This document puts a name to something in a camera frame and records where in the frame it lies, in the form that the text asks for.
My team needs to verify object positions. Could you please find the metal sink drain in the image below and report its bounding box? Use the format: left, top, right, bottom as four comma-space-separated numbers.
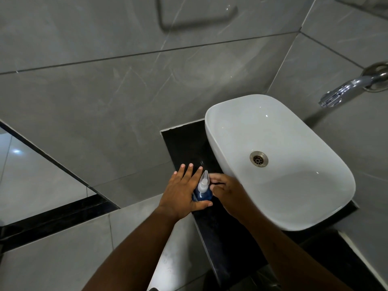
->
249, 150, 270, 168

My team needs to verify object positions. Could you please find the person's right forearm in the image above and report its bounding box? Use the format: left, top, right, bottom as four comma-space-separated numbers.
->
239, 210, 354, 291

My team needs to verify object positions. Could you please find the chrome wall faucet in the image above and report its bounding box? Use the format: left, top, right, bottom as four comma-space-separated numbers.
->
318, 61, 388, 109

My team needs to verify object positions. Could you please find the person's right hand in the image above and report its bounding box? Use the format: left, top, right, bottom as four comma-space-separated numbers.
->
208, 173, 259, 225

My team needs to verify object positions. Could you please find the person's left hand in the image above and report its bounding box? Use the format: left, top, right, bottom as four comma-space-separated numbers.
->
156, 162, 214, 222

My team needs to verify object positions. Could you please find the clear white pump head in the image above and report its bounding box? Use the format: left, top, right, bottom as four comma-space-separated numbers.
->
197, 170, 211, 193

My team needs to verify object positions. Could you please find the person's left forearm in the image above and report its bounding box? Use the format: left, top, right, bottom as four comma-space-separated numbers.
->
82, 207, 179, 291

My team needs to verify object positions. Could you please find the blue hand soap bottle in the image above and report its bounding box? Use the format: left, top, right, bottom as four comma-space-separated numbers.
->
192, 185, 213, 209

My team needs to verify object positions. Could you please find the white ceramic sink basin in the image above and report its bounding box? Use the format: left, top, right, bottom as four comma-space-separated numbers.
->
204, 94, 356, 232

